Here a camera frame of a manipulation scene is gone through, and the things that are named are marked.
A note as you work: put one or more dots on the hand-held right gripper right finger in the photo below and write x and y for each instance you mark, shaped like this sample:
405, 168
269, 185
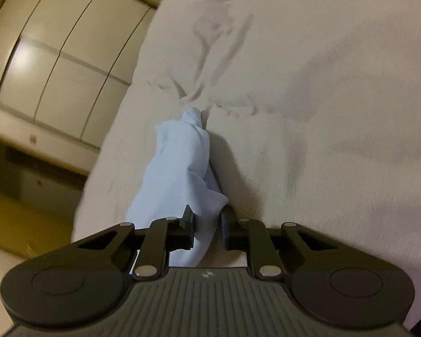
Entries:
231, 231

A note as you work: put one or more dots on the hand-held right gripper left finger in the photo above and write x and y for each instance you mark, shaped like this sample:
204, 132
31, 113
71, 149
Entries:
186, 231

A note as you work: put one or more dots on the light blue sweatshirt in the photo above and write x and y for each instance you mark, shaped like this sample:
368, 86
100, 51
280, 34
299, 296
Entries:
182, 175

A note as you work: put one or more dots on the cream wardrobe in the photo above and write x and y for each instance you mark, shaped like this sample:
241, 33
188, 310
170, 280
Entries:
56, 59

